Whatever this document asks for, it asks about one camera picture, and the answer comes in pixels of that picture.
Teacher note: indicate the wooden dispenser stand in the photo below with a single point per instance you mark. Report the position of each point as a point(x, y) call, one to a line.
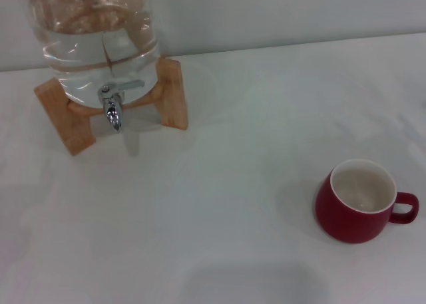
point(70, 124)

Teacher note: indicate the red cup with white inside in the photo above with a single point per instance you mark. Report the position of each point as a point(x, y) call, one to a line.
point(346, 224)

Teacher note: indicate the chrome faucet with lever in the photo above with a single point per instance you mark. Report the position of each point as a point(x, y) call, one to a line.
point(113, 112)

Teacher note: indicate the clear glass water dispenser jar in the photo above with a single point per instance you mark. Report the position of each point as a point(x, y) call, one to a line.
point(100, 51)

